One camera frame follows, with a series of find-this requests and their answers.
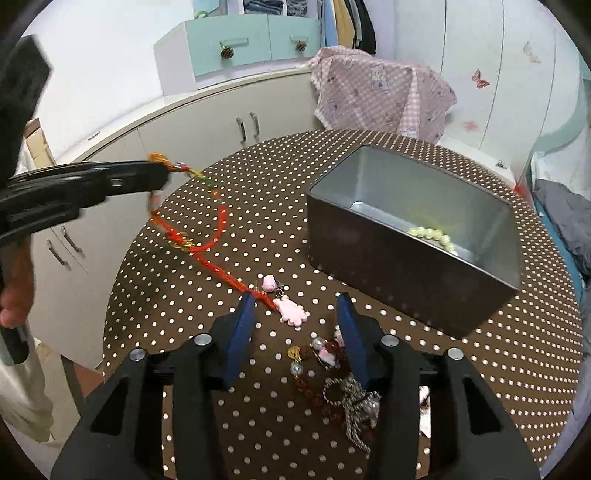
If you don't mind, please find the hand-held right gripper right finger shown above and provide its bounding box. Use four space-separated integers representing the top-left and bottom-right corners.
336 292 541 480

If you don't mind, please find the blue hanging garment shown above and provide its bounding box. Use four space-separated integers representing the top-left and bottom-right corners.
320 0 340 49

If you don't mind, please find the person's left hand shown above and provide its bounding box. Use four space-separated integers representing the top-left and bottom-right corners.
0 247 37 329

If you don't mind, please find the person's white clothing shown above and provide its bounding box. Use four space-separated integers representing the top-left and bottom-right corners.
0 342 54 439

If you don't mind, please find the cardboard box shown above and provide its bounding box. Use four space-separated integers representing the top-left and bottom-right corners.
23 117 58 169

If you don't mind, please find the black hanging garment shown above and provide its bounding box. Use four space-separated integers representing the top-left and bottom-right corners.
353 0 377 54

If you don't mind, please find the teal and white headboard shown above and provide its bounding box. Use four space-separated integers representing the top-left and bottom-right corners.
531 106 591 153

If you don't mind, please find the yellow hanging garment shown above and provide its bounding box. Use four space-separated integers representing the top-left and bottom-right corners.
333 0 356 47

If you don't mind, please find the teal drawer cabinet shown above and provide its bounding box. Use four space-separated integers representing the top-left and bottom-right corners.
154 14 322 95

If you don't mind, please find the white wardrobe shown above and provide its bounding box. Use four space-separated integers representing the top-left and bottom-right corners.
374 0 587 153

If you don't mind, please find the brown polka dot tablecloth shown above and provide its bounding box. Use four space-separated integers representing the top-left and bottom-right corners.
102 129 585 480

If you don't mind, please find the white cabinet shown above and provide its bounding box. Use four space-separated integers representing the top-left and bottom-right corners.
14 69 324 370

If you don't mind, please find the pale green pearl bracelet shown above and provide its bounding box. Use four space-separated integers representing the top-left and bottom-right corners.
409 225 460 254

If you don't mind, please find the blue bed sheet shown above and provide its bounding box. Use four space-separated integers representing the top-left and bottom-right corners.
568 258 588 291

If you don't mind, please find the dark metal tin box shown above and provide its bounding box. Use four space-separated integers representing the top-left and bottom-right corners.
306 146 522 337

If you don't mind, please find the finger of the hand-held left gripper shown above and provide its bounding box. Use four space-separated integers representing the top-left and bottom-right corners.
9 159 173 195
0 185 112 243

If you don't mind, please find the red string necklace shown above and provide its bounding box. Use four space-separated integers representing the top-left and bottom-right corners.
148 152 278 308

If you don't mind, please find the pink bear print cloth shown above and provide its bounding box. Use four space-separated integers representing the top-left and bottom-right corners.
310 45 458 144

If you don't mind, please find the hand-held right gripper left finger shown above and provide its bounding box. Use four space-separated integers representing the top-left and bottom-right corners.
51 292 257 480

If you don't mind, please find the white cubby shelf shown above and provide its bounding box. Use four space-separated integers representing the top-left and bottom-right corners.
194 0 324 21

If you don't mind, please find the grey blanket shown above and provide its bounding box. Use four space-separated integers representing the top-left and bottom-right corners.
533 180 591 273

